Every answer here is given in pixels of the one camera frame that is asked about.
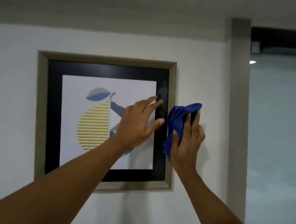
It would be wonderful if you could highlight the person's left hand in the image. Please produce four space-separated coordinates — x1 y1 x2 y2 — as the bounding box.
111 94 167 151

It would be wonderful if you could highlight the blue cleaning cloth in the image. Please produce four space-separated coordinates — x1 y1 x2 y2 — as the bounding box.
162 101 203 158

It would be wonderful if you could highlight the person's left forearm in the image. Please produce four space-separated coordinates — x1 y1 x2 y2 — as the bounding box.
0 132 135 224

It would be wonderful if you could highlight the frosted glass panel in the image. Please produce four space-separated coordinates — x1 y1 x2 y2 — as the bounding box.
241 52 296 224

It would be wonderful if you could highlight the person's right forearm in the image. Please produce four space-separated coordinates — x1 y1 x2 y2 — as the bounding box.
168 161 261 224

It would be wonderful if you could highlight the person's right hand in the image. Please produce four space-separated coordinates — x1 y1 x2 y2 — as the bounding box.
169 108 207 174

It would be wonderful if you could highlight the framed fruit picture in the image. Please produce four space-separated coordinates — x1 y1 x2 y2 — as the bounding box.
31 51 178 197

